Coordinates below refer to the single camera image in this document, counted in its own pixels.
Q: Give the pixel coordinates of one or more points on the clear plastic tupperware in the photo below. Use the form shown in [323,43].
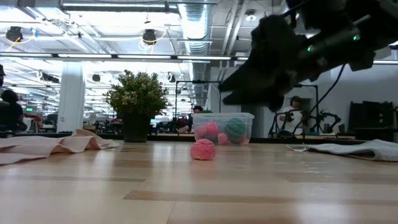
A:
[199,119]

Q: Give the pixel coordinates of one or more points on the pink cloth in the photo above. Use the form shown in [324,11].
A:
[31,146]

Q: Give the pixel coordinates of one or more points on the grey folded cloth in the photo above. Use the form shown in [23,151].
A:
[373,149]

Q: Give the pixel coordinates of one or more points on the silver ventilation duct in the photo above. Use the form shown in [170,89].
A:
[194,25]

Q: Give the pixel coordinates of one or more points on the green potted plant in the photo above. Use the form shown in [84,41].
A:
[136,93]

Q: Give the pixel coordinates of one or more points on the black background frame stand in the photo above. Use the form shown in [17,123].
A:
[306,85]

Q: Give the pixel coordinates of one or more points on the white pillar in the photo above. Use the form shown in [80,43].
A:
[71,102]

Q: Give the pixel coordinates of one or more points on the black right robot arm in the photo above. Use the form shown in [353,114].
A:
[357,15]

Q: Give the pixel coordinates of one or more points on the background black robot arm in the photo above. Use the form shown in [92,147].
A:
[284,133]
[335,117]

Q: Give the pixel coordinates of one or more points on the black round ceiling device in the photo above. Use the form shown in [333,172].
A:
[149,36]
[14,33]

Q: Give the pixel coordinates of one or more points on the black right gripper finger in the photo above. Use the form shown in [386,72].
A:
[248,77]
[255,101]

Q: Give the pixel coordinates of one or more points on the black background cabinet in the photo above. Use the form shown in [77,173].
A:
[373,118]

